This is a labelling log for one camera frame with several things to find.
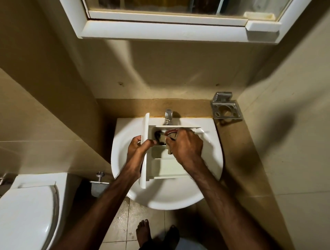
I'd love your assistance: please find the person's foot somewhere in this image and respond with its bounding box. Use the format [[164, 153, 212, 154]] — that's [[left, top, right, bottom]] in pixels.
[[136, 219, 153, 247], [162, 225, 180, 250]]

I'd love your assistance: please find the metal wall tumbler holder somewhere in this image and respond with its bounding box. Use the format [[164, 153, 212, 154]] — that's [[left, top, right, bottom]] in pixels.
[[210, 91, 243, 121]]

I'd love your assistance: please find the white cabinet side shelf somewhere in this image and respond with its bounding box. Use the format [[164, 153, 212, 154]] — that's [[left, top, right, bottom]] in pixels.
[[245, 20, 282, 32]]

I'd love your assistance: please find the person's left hand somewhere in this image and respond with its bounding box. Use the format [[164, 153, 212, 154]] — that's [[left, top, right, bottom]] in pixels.
[[126, 135, 158, 176]]

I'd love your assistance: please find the person's right forearm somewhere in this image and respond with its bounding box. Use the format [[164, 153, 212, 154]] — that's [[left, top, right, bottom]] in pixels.
[[184, 161, 284, 250]]

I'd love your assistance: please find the person's right hand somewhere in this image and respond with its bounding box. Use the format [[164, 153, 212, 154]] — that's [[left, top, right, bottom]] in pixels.
[[166, 128, 205, 169]]

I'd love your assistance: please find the white ceramic sink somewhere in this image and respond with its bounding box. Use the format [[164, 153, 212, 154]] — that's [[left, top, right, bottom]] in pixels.
[[111, 117, 224, 211]]

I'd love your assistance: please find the metal toilet paper holder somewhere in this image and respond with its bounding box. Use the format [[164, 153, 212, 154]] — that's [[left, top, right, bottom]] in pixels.
[[89, 171, 111, 198]]

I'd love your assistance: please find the beige striped rag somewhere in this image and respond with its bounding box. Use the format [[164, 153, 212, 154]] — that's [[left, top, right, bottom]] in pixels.
[[154, 128, 182, 156]]

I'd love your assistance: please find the person's right foot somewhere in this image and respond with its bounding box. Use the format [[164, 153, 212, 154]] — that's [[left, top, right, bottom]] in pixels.
[[162, 225, 180, 250]]

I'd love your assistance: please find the white detergent drawer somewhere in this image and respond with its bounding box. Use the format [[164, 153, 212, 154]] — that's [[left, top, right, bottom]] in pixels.
[[139, 112, 207, 190]]

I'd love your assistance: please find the white toilet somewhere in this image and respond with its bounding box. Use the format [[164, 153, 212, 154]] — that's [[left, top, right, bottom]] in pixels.
[[0, 172, 84, 250]]

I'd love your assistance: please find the white mirror cabinet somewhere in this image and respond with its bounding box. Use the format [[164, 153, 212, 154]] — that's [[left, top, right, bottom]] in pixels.
[[59, 0, 313, 45]]

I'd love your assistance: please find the person's left forearm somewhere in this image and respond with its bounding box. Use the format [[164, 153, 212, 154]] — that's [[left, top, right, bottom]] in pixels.
[[51, 167, 141, 250]]

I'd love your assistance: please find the person's left foot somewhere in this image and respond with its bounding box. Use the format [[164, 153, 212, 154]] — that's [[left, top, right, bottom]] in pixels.
[[136, 219, 153, 247]]

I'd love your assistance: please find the chrome faucet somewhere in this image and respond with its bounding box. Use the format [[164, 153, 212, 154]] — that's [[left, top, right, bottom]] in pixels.
[[164, 109, 174, 126]]

